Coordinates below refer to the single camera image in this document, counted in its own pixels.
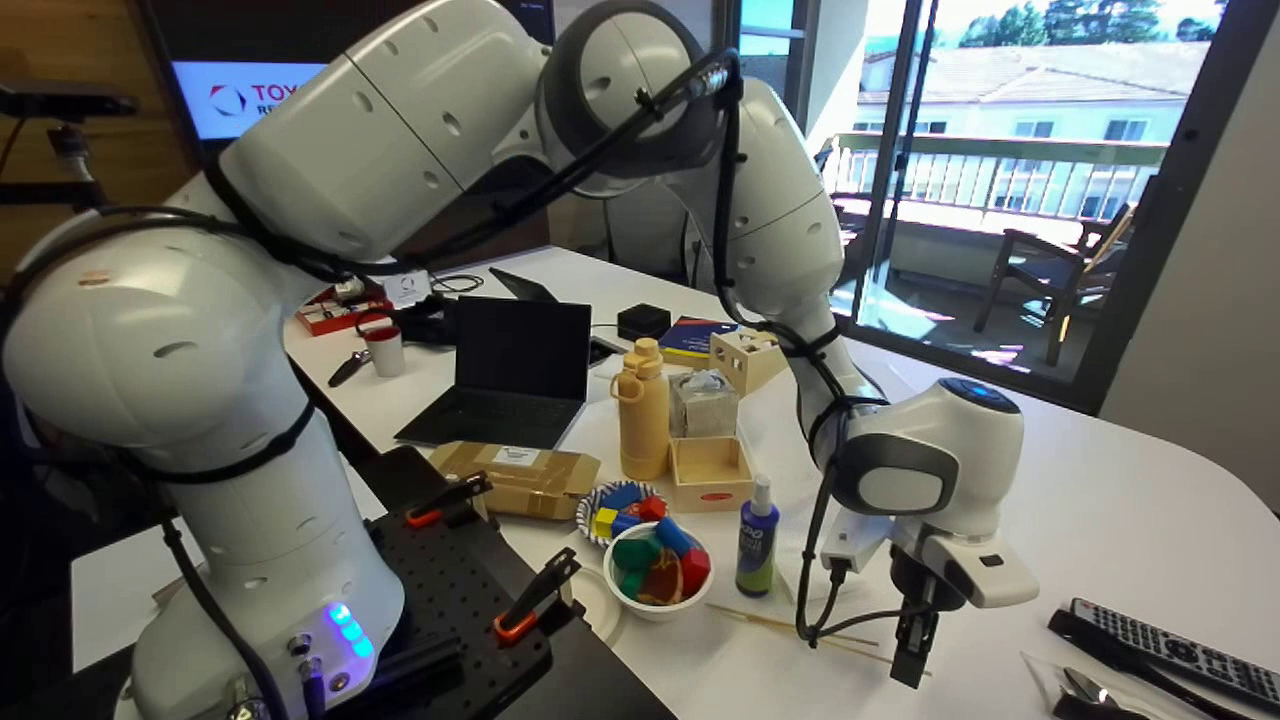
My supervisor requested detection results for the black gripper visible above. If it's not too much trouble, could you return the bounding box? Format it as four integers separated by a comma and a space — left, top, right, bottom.
884, 537, 960, 693

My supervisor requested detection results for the white bowl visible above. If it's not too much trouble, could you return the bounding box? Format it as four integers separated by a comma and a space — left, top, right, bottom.
601, 515, 717, 618

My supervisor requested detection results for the colourful bowl of toys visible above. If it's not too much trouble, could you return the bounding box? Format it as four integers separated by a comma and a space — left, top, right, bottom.
570, 478, 673, 550

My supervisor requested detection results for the white adapter box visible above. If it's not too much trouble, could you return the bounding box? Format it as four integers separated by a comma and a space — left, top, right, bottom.
817, 508, 897, 581

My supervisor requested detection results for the small blue spray bottle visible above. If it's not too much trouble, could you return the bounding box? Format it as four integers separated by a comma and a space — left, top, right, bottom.
731, 478, 783, 598

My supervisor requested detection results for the black remote control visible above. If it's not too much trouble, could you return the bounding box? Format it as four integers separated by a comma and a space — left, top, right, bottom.
1048, 594, 1280, 716

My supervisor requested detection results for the small wooden tray box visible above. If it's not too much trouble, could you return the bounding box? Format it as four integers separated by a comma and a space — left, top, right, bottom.
664, 433, 755, 515

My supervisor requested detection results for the green wooden block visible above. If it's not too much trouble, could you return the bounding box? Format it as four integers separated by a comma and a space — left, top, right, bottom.
609, 532, 656, 594

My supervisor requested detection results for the clear plastic cup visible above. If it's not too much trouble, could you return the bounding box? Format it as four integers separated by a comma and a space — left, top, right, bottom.
666, 369, 739, 440

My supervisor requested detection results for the wooden shape sorter box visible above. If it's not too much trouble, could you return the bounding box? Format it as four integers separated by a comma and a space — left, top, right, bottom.
709, 322, 792, 395

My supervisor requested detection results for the tan water bottle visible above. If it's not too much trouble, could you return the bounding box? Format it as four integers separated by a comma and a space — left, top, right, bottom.
609, 334, 677, 489

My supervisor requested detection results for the blue book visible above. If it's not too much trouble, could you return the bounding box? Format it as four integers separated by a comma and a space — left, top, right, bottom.
656, 315, 739, 372

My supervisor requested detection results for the dark outdoor chair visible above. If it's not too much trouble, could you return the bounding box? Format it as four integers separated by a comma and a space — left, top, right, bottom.
971, 204, 1135, 390

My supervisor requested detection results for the black orange clamp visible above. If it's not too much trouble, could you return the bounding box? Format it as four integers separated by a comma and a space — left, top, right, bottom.
398, 473, 496, 532
489, 545, 586, 650

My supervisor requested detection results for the black square box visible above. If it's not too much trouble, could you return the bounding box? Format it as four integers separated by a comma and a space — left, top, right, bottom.
614, 299, 677, 344

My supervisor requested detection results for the brown cardboard package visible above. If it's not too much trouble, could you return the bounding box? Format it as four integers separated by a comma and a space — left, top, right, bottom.
429, 440, 604, 529

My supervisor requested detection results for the black open laptop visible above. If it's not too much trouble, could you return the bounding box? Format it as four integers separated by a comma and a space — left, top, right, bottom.
392, 295, 596, 450

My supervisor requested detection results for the grey mesh office chair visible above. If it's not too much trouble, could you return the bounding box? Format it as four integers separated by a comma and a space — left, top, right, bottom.
604, 197, 698, 275

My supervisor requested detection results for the white cup with red band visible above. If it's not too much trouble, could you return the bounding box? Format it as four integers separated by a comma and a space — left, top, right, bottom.
354, 311, 408, 378

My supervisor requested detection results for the black marker pen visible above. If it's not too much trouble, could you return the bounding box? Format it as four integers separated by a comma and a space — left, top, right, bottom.
325, 349, 375, 390

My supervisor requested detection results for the red tray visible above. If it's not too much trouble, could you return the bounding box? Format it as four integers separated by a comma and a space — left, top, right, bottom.
289, 282, 392, 334

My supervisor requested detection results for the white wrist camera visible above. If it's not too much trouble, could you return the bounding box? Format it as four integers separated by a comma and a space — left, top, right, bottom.
916, 532, 1039, 611

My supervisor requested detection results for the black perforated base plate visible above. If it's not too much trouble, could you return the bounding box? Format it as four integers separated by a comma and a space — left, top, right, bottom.
354, 442, 677, 720

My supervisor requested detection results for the black wall monitor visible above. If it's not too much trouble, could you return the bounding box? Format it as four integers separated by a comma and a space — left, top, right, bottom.
136, 0, 334, 157

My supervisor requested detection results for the black camera stand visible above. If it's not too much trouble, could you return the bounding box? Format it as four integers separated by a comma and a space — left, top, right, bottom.
0, 81, 141, 204

